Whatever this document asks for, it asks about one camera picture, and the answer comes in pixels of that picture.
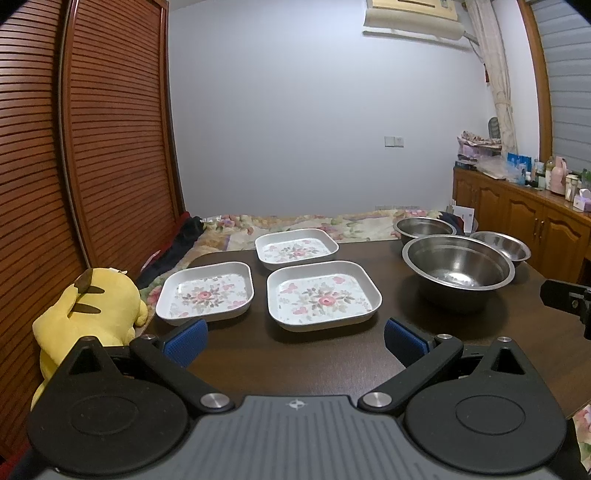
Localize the floral square plate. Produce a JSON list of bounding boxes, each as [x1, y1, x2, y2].
[[266, 261, 383, 332], [254, 228, 339, 271], [155, 261, 254, 326]]

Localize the wooden sideboard cabinet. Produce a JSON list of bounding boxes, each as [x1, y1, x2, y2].
[[452, 167, 590, 284]]

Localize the small right steel bowl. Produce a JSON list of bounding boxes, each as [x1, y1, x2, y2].
[[470, 231, 531, 267]]

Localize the yellow plush toy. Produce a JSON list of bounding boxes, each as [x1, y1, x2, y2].
[[32, 268, 148, 402]]

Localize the large steel bowl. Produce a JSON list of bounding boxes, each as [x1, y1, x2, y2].
[[402, 235, 515, 293]]

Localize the pink bottle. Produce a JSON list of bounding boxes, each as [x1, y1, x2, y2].
[[550, 156, 568, 197]]

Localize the far steel bowl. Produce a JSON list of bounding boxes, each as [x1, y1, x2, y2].
[[394, 217, 457, 245]]

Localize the dark clothes on bed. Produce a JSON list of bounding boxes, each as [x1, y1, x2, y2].
[[135, 212, 204, 290]]

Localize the floral bed quilt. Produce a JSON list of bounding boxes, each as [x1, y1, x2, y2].
[[138, 208, 445, 315]]

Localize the blue picture card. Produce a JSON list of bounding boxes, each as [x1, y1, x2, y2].
[[507, 152, 533, 172]]

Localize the stack of folded cloths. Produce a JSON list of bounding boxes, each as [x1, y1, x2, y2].
[[457, 131, 502, 170]]

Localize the wooden louvered wardrobe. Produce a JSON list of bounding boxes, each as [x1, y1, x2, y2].
[[1, 1, 184, 459]]

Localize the cream curtain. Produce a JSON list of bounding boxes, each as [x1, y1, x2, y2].
[[466, 0, 518, 157]]

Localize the white air conditioner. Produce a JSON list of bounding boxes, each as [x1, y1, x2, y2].
[[363, 0, 466, 41]]

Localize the white wall switch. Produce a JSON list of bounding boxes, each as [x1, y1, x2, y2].
[[384, 136, 405, 148]]

